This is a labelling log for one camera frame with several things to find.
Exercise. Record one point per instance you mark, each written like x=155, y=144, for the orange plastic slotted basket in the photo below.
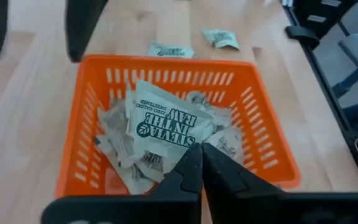
x=172, y=61

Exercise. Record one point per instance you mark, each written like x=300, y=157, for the silver aluminium bracket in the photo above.
x=315, y=18

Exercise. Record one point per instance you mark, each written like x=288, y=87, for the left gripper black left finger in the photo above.
x=188, y=186

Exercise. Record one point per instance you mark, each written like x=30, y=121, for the black table clamp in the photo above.
x=301, y=35

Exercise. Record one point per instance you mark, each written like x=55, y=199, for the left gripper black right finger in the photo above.
x=222, y=186

